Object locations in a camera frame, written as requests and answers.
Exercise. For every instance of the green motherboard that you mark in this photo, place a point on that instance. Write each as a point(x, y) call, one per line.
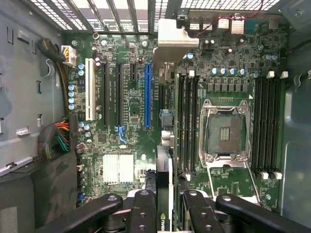
point(136, 97)

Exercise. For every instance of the long black expansion slot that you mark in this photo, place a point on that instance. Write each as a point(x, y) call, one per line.
point(119, 94)
point(105, 94)

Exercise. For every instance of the grey open PC case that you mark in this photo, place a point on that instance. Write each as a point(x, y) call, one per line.
point(298, 121)

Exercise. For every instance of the white PCI expansion slot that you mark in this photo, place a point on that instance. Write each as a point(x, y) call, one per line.
point(90, 89)

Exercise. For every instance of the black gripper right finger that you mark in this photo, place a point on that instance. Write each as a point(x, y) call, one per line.
point(201, 213)

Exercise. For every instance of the short black expansion slot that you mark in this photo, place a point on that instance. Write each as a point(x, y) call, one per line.
point(133, 72)

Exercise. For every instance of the black plastic shroud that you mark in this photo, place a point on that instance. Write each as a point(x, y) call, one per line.
point(48, 184)

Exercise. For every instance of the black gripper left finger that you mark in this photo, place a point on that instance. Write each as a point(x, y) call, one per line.
point(143, 211)

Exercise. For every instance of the silver chipset heatsink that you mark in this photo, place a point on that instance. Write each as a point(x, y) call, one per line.
point(118, 168)

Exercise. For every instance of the metal socket cover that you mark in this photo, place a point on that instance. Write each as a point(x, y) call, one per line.
point(233, 165)

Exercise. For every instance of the CPU socket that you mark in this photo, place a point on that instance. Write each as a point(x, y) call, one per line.
point(226, 131)

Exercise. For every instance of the blue expansion slot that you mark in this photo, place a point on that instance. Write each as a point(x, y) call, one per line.
point(147, 97)

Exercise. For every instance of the black RAM slot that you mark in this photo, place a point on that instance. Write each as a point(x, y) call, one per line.
point(195, 121)
point(181, 121)
point(187, 121)
point(255, 121)
point(263, 121)
point(277, 121)
point(269, 121)

